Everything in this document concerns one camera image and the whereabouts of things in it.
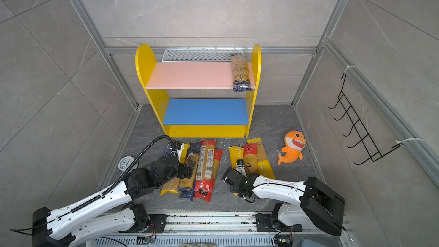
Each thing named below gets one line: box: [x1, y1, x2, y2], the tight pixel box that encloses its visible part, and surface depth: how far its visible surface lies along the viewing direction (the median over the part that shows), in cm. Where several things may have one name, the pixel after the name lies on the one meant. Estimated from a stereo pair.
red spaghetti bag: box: [194, 138, 223, 203], surface depth 86 cm
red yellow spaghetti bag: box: [243, 142, 258, 174], surface depth 94 cm
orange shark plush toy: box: [277, 127, 307, 166], surface depth 94 cm
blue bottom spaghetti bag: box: [230, 53, 254, 93], surface depth 73 cm
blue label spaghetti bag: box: [178, 141, 202, 201], surface depth 81 cm
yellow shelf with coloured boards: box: [135, 44, 262, 138], surface depth 92 cm
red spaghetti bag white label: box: [194, 138, 217, 203], surface depth 85 cm
